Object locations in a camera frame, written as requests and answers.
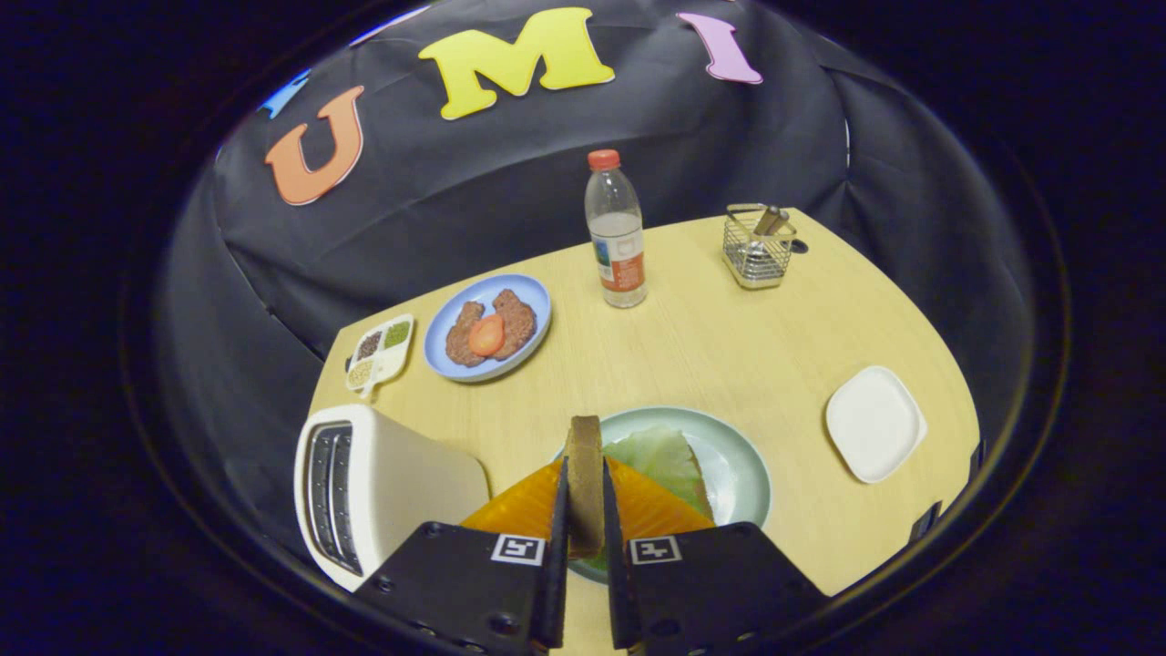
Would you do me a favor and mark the white toaster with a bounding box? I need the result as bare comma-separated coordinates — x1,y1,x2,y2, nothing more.
293,405,491,593

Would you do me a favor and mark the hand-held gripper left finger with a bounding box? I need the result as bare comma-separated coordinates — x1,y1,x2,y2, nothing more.
353,456,572,652

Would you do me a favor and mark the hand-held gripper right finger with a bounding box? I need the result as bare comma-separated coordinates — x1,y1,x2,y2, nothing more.
601,456,830,652

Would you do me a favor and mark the metal wire utensil holder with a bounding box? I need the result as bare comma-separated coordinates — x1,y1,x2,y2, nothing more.
722,203,798,291

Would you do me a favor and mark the white square plate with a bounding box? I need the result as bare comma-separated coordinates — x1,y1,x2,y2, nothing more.
825,366,928,484

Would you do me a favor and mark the red tomato slice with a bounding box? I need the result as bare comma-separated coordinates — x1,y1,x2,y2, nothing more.
468,314,506,357

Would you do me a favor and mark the clear bottle with red cap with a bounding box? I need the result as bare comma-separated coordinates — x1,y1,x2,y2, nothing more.
585,149,648,309

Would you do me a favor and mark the brown meat patty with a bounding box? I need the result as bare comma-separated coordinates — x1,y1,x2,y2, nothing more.
492,290,538,360
445,302,486,367

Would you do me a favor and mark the white seasoning tray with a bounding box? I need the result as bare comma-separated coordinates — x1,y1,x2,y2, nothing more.
345,314,415,399

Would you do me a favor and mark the pale green round plate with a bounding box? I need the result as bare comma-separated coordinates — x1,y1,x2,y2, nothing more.
554,406,772,584

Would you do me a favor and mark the blue round plate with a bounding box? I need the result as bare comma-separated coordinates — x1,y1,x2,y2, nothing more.
424,274,553,383

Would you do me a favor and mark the green lettuce leaf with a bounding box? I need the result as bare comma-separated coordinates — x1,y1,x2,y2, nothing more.
583,428,713,575

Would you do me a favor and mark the dark brown toast slice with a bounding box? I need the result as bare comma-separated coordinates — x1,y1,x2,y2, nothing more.
565,415,606,559

